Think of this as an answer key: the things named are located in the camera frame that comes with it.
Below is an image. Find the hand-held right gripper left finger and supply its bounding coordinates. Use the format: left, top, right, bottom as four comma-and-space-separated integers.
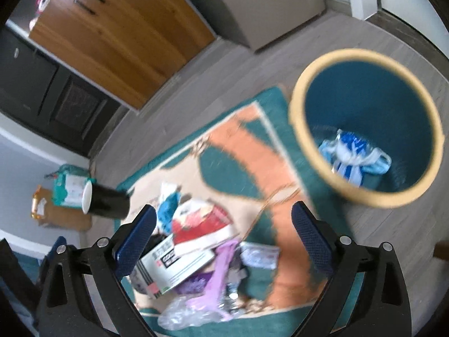
35, 204, 158, 337

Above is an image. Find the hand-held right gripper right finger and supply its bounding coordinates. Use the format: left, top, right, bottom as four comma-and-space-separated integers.
291, 201, 412, 337

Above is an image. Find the white box with black label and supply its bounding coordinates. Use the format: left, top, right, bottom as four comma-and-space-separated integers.
133, 233, 215, 299

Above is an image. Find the black cup with white inside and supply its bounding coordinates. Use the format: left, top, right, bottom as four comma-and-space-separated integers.
81, 180, 130, 220

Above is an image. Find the small white packet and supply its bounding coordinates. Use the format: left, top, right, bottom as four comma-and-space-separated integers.
240, 242, 281, 270

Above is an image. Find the red white carton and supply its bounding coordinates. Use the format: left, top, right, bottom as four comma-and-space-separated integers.
172, 198, 241, 258

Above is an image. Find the clear plastic bag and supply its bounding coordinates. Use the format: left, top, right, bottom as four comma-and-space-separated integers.
157, 295, 225, 331

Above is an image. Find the lilac plastic wrapper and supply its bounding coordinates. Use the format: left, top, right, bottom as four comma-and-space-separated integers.
186, 239, 241, 322

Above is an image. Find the blue white plastic wrapper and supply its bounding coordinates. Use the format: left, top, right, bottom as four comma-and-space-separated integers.
319, 130, 393, 187

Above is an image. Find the silver foil wrapper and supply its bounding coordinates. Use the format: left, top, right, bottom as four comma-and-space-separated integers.
224, 270, 249, 316

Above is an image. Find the teal bin with yellow rim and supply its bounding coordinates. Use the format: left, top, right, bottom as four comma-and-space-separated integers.
288, 48, 445, 208

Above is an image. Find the brown cardboard box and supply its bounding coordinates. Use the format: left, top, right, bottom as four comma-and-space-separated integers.
31, 184, 92, 232

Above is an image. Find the teal white package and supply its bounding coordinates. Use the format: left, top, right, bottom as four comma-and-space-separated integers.
45, 164, 97, 208

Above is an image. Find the teal orange patterned rug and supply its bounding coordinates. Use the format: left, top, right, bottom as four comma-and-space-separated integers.
116, 84, 363, 337

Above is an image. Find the brown wooden furniture piece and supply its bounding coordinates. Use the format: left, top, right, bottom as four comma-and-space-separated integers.
433, 242, 449, 261

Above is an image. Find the black door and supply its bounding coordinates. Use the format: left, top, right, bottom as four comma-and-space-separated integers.
0, 28, 129, 157

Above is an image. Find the wooden cabinet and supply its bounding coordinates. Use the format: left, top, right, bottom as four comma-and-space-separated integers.
29, 0, 216, 113

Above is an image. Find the beige refrigerator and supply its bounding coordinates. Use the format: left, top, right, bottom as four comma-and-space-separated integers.
165, 0, 327, 53

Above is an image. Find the white door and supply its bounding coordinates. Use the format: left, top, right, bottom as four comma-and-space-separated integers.
377, 0, 449, 57

